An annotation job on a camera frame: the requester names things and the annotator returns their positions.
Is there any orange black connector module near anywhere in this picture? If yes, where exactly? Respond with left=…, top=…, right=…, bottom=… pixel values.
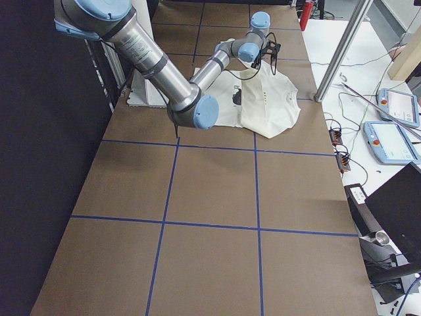
left=335, top=151, right=351, bottom=174

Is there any blue teach pendant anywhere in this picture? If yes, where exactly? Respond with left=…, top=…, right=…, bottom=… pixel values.
left=377, top=88, right=420, bottom=128
left=363, top=121, right=420, bottom=165

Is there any cream long-sleeve cat shirt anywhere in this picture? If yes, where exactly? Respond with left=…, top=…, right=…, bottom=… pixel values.
left=191, top=39, right=301, bottom=139

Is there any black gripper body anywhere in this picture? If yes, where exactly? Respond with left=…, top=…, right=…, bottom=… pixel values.
left=251, top=54, right=262, bottom=68

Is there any silver metal cup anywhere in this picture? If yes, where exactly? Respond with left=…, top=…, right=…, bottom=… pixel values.
left=368, top=231, right=390, bottom=247

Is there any aluminium frame post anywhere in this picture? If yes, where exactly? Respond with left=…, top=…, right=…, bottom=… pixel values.
left=314, top=0, right=374, bottom=103

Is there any long reacher grabber tool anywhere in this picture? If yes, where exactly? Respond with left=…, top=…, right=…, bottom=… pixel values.
left=338, top=72, right=421, bottom=136

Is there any black monitor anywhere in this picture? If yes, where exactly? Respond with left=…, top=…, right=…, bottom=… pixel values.
left=365, top=162, right=420, bottom=262

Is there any red cylinder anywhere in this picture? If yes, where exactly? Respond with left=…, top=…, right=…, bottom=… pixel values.
left=299, top=0, right=314, bottom=32

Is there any orange black connector module far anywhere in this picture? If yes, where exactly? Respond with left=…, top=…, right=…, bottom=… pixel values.
left=329, top=128, right=343, bottom=145

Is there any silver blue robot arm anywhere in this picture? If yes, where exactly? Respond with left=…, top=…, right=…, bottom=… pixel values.
left=54, top=1, right=270, bottom=130

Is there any near blue teach pendant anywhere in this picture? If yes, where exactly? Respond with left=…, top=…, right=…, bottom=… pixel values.
left=363, top=121, right=420, bottom=165

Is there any far blue teach pendant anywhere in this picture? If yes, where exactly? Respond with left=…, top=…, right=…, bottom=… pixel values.
left=377, top=88, right=420, bottom=128

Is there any orange black connector module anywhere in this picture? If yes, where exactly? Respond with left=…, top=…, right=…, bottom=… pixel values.
left=335, top=151, right=351, bottom=174
left=329, top=128, right=343, bottom=145

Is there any black box with white label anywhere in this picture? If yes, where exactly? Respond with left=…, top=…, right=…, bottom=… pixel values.
left=344, top=184, right=382, bottom=236

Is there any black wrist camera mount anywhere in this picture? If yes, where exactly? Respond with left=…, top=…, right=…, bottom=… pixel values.
left=260, top=40, right=281, bottom=59

